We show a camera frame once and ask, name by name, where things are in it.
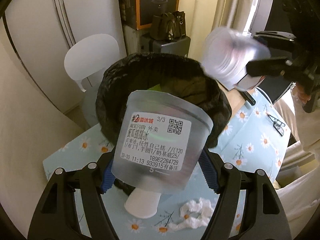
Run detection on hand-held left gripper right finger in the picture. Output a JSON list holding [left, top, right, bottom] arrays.
[[200, 150, 293, 240]]

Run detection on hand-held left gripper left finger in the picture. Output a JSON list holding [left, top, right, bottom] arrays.
[[29, 152, 118, 240]]

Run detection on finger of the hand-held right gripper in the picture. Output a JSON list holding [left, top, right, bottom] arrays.
[[246, 57, 293, 77], [254, 31, 297, 43]]

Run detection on clear plastic cup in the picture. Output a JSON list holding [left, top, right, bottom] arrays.
[[201, 26, 272, 92]]

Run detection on frosted plastic cup white label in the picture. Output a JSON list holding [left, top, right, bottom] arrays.
[[110, 90, 213, 189]]

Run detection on bin with black bag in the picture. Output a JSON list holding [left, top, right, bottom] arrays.
[[95, 53, 232, 195]]

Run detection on person's right hand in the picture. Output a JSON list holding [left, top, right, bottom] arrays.
[[292, 81, 312, 105]]

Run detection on black chair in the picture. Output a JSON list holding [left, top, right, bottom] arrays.
[[259, 74, 293, 104]]

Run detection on large crumpled white tissue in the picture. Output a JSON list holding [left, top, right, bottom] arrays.
[[169, 197, 218, 230]]

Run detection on daisy print tablecloth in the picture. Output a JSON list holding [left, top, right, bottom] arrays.
[[42, 80, 292, 240]]

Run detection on wooden cutting board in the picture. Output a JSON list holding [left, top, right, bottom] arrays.
[[217, 80, 253, 120]]

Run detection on person's beige trousers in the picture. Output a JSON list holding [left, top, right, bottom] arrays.
[[274, 97, 300, 143]]

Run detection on black eyeglasses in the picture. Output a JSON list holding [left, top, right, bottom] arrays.
[[267, 114, 286, 137]]

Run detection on cream curtain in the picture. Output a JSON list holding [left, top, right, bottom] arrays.
[[190, 0, 258, 55]]

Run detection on dark handbag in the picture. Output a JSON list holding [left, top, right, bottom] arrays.
[[172, 11, 187, 39], [151, 12, 175, 41]]

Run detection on person's white clothing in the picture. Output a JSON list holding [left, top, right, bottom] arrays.
[[275, 165, 320, 240]]

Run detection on black appliance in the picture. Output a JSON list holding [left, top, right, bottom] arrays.
[[140, 35, 191, 58]]

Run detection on orange cardboard box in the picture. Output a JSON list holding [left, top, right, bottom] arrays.
[[135, 0, 182, 30]]

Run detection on white chair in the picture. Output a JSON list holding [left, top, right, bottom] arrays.
[[64, 34, 120, 92]]

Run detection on steel cleaver black handle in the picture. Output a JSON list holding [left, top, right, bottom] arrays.
[[234, 75, 264, 105]]

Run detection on cabinet with long handles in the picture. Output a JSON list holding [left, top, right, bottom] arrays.
[[0, 0, 125, 115]]

